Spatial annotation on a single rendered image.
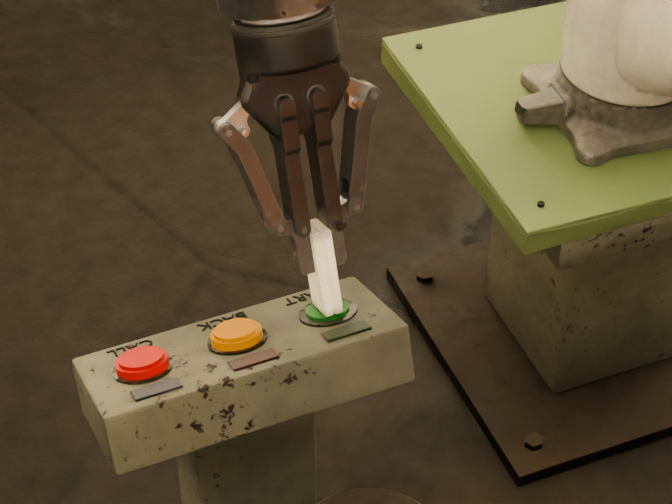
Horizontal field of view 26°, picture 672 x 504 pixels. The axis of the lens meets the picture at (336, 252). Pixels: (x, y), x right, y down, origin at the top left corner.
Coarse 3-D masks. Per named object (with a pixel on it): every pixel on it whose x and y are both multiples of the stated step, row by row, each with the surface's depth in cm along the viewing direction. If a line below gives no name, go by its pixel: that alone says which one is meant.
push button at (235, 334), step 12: (228, 324) 111; (240, 324) 111; (252, 324) 111; (216, 336) 110; (228, 336) 109; (240, 336) 109; (252, 336) 110; (216, 348) 110; (228, 348) 109; (240, 348) 109
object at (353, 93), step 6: (354, 84) 107; (360, 84) 107; (366, 84) 107; (372, 84) 108; (348, 90) 107; (354, 90) 107; (360, 90) 107; (348, 96) 107; (354, 96) 107; (360, 96) 108; (348, 102) 107; (354, 102) 107; (360, 102) 107; (354, 108) 108
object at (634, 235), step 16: (640, 224) 159; (656, 224) 161; (576, 240) 157; (592, 240) 158; (608, 240) 159; (624, 240) 160; (640, 240) 161; (656, 240) 162; (560, 256) 158; (576, 256) 159; (592, 256) 160
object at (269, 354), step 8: (256, 352) 108; (264, 352) 108; (272, 352) 108; (232, 360) 108; (240, 360) 108; (248, 360) 107; (256, 360) 107; (264, 360) 107; (232, 368) 107; (240, 368) 107
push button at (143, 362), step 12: (132, 348) 110; (144, 348) 109; (156, 348) 109; (120, 360) 108; (132, 360) 108; (144, 360) 108; (156, 360) 107; (168, 360) 108; (120, 372) 107; (132, 372) 107; (144, 372) 107; (156, 372) 107
